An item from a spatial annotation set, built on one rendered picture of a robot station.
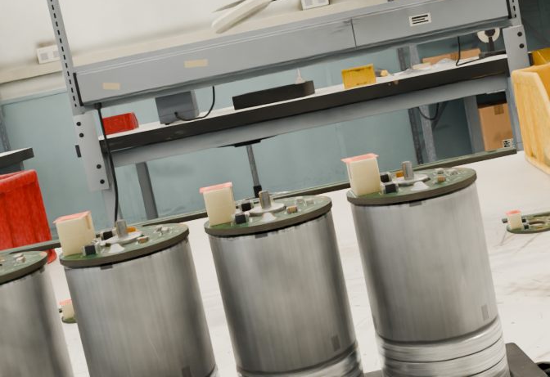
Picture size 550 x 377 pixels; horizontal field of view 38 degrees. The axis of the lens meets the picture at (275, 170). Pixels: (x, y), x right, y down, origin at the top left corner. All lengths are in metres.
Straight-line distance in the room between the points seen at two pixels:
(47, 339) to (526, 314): 0.16
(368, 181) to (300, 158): 4.38
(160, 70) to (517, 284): 2.16
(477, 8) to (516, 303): 2.21
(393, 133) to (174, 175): 1.26
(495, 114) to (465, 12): 1.82
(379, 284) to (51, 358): 0.06
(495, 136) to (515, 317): 3.98
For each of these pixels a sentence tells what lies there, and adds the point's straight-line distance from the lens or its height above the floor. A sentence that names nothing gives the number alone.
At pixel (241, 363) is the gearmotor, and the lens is 0.16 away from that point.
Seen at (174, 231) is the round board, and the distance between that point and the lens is 0.16.
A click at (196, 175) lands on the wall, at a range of 4.57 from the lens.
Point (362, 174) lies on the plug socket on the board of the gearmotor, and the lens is 0.15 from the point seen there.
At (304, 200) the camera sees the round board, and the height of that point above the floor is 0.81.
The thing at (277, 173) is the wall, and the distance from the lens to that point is 4.54.
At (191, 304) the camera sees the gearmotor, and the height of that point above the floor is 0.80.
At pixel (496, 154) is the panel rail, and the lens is 0.18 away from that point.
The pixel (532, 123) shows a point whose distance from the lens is 0.50.
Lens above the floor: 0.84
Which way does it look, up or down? 7 degrees down
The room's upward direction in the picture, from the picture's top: 12 degrees counter-clockwise
